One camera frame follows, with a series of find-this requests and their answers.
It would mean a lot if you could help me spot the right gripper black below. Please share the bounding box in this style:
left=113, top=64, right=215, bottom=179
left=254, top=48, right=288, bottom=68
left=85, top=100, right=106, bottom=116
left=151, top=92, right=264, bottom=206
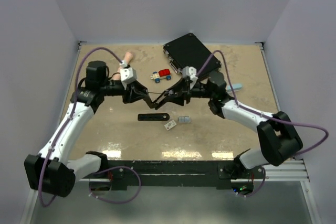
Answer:
left=165, top=76, right=215, bottom=106

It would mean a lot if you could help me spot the black stapler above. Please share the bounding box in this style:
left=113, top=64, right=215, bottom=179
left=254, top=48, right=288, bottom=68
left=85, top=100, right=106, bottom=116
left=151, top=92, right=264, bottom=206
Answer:
left=138, top=113, right=170, bottom=122

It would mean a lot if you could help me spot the staple tray with staples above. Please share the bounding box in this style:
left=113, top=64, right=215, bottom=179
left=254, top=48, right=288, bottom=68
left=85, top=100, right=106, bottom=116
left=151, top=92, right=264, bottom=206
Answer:
left=178, top=116, right=191, bottom=123

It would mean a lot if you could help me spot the white staple box sleeve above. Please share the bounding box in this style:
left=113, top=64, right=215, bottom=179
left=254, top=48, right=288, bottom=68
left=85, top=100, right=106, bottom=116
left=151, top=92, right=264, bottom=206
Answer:
left=164, top=120, right=176, bottom=130

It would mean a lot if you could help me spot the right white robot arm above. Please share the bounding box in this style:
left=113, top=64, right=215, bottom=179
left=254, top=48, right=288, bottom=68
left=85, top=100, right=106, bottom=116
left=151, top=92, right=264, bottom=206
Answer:
left=154, top=71, right=303, bottom=178

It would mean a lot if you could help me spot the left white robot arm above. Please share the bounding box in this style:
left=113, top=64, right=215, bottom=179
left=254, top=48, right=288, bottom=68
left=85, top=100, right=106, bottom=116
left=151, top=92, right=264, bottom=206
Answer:
left=24, top=61, right=152, bottom=197

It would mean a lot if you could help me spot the light blue stapler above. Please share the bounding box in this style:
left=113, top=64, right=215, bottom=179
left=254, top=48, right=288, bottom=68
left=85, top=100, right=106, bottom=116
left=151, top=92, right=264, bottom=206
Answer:
left=226, top=83, right=243, bottom=92

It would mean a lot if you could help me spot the red white toy car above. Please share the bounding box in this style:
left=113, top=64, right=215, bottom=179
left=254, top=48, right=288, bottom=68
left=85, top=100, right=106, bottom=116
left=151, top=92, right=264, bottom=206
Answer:
left=151, top=69, right=172, bottom=83

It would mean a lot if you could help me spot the black metal-edged briefcase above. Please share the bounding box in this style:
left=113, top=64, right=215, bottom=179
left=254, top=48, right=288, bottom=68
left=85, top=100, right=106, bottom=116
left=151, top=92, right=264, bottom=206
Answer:
left=163, top=33, right=211, bottom=74

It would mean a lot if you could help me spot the pink plastic flashlight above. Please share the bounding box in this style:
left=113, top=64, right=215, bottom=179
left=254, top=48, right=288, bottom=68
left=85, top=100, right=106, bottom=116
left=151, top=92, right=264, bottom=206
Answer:
left=112, top=51, right=133, bottom=80

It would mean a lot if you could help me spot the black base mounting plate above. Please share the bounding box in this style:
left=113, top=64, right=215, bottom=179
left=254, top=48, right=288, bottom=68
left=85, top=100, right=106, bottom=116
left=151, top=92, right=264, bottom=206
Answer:
left=78, top=159, right=266, bottom=191

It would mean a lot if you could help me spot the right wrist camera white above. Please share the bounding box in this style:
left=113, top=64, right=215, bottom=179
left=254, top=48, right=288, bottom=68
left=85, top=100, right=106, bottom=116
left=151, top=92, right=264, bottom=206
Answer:
left=182, top=66, right=198, bottom=82

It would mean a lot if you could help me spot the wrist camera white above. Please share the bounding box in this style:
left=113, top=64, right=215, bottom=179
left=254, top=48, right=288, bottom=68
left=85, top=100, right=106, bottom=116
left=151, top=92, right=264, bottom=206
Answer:
left=120, top=65, right=137, bottom=84
left=182, top=66, right=198, bottom=82

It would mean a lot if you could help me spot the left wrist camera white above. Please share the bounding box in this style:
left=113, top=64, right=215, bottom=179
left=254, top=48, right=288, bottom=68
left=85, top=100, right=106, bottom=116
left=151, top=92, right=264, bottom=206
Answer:
left=120, top=65, right=137, bottom=84

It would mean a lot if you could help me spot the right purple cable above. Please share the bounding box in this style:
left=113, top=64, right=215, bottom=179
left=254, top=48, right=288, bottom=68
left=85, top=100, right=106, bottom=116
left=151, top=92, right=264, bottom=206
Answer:
left=196, top=50, right=329, bottom=199

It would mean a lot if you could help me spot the aluminium frame rail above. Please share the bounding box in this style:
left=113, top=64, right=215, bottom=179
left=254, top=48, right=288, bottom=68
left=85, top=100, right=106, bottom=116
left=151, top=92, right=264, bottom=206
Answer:
left=264, top=160, right=310, bottom=182

